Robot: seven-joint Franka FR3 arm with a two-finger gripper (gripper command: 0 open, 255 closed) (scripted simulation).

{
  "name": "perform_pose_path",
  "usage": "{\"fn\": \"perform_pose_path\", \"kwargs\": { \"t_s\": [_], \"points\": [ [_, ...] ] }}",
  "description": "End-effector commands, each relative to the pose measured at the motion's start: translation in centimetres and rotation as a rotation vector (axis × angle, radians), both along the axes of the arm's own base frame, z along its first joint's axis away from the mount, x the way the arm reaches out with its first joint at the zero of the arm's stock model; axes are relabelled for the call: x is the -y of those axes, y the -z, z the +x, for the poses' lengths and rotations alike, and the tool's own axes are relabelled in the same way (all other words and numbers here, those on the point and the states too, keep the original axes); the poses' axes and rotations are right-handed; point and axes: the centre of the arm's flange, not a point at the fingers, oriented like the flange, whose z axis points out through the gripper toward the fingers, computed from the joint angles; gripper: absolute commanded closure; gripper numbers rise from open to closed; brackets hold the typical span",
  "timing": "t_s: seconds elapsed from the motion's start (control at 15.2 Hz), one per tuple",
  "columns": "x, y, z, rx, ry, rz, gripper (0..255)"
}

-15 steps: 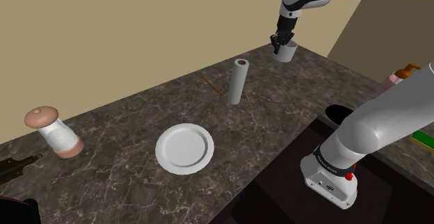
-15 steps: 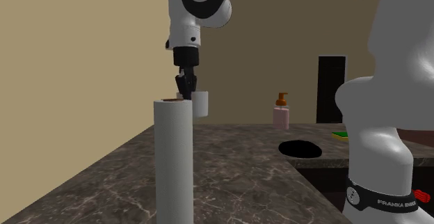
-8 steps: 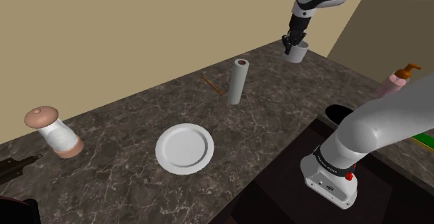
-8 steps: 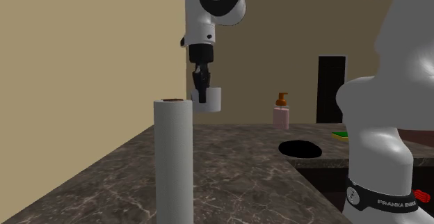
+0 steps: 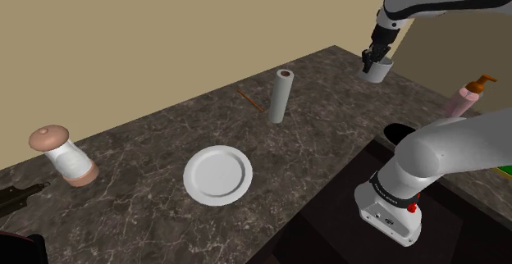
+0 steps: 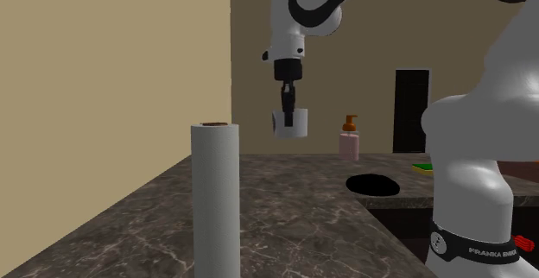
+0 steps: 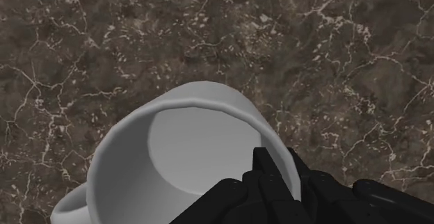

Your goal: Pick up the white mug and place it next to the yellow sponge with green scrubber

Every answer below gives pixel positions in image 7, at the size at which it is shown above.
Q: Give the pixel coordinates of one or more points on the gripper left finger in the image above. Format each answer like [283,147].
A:
[257,189]

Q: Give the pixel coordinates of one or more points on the white ceramic mug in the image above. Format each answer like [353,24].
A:
[135,169]

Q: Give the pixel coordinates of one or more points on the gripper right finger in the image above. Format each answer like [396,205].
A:
[339,199]

